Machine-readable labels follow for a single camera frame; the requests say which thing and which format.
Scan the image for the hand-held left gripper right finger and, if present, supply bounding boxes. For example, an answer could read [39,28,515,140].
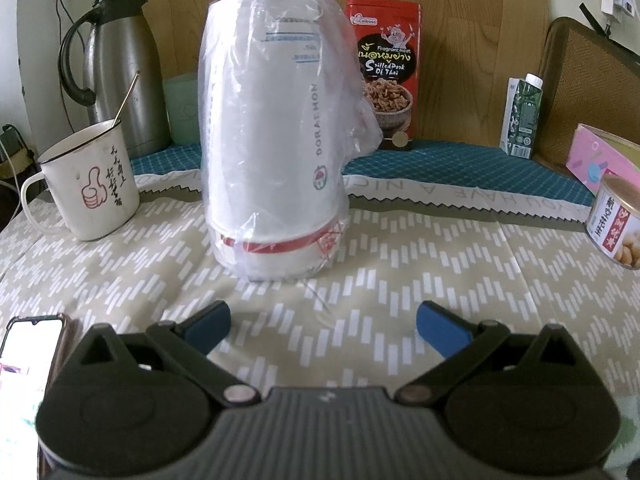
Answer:
[397,301,576,393]

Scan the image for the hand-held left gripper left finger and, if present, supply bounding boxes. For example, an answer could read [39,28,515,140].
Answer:
[75,300,258,395]

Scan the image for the bagged stack of paper cups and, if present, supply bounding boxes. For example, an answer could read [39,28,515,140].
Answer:
[197,0,383,281]

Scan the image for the chevron patterned tablecloth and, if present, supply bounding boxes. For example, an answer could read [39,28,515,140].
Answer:
[0,167,640,461]

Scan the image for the teal checkered cloth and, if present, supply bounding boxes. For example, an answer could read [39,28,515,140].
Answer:
[131,137,596,208]

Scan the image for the white mug with thumb print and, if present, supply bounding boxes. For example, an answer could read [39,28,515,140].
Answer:
[21,120,141,242]

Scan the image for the smartphone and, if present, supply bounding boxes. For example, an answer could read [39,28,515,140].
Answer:
[0,312,83,461]

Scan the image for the labelled food can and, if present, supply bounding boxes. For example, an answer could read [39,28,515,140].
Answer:
[586,172,640,271]

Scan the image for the pale green cup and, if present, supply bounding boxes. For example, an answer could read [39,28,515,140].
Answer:
[162,72,203,146]

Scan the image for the green drink carton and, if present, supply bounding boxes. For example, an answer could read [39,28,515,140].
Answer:
[501,73,543,160]

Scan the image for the pink box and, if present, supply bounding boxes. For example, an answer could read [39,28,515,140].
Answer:
[566,123,640,196]

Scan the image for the steel thermos jug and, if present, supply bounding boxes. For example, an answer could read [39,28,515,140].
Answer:
[59,0,171,158]

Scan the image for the wicker chair back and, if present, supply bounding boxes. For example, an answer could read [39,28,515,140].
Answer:
[532,16,640,176]

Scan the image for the wooden headboard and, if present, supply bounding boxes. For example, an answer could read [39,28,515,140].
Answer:
[102,0,551,143]

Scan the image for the red snack box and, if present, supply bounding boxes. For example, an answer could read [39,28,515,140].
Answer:
[345,0,422,153]

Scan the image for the black cable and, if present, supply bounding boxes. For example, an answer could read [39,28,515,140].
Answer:
[47,0,71,131]

